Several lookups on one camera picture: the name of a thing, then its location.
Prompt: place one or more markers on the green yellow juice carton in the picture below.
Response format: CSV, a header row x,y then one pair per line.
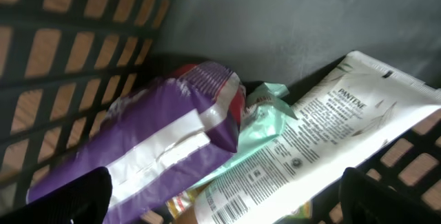
x,y
178,204

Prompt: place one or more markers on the grey plastic shopping basket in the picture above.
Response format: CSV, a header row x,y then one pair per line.
x,y
64,61

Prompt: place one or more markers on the white Pantene tube gold cap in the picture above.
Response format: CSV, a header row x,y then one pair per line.
x,y
359,107

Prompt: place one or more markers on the purple snack package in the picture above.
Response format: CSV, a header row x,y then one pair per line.
x,y
158,141

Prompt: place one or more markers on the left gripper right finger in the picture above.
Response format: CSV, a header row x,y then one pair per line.
x,y
364,200

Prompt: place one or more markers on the mint green wipes pack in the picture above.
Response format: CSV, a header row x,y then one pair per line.
x,y
265,118

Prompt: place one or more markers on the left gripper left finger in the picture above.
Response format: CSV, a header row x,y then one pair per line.
x,y
84,200

